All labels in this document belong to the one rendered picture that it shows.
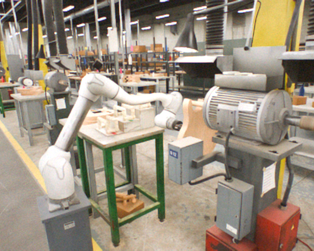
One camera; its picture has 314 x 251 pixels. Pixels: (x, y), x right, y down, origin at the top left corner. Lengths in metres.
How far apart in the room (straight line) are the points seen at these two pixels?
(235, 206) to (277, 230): 0.21
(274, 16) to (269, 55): 0.94
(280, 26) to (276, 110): 1.14
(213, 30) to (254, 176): 0.80
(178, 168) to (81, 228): 0.75
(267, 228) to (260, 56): 0.83
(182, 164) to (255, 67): 0.61
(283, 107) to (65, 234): 1.36
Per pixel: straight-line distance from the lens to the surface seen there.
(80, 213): 1.62
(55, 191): 1.58
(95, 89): 1.56
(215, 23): 1.49
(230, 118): 1.22
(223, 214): 1.35
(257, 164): 1.25
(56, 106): 3.67
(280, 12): 2.24
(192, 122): 1.53
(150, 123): 2.19
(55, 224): 1.61
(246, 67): 1.40
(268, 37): 2.26
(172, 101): 1.83
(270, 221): 1.33
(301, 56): 1.14
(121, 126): 2.09
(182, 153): 1.19
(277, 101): 1.19
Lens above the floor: 1.54
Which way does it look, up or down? 16 degrees down
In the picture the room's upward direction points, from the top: 2 degrees counter-clockwise
